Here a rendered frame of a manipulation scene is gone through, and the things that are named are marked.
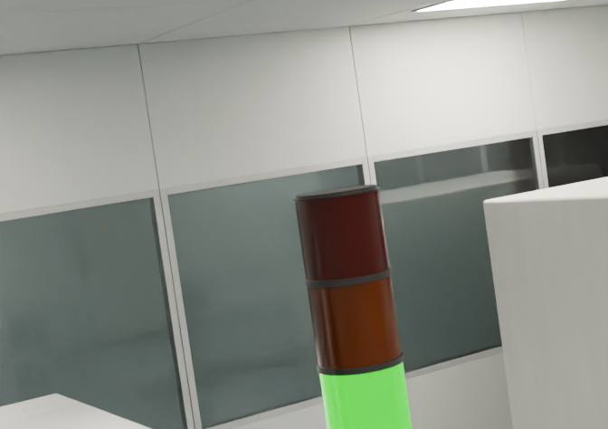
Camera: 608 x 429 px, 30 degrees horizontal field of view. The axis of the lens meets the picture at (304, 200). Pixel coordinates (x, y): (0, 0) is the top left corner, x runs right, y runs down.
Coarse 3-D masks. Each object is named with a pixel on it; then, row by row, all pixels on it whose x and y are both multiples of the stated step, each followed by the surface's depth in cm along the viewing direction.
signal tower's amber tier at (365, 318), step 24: (312, 288) 64; (336, 288) 63; (360, 288) 63; (384, 288) 64; (312, 312) 65; (336, 312) 63; (360, 312) 63; (384, 312) 64; (336, 336) 63; (360, 336) 63; (384, 336) 64; (336, 360) 64; (360, 360) 63; (384, 360) 63
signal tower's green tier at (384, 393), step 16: (400, 368) 64; (320, 384) 65; (336, 384) 64; (352, 384) 63; (368, 384) 63; (384, 384) 63; (400, 384) 64; (336, 400) 64; (352, 400) 63; (368, 400) 63; (384, 400) 63; (400, 400) 64; (336, 416) 64; (352, 416) 63; (368, 416) 63; (384, 416) 63; (400, 416) 64
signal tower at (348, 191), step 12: (312, 192) 67; (324, 192) 65; (336, 192) 63; (348, 192) 63; (360, 192) 63; (372, 276) 63; (384, 276) 64; (396, 360) 64; (324, 372) 64; (336, 372) 63; (348, 372) 63; (360, 372) 63
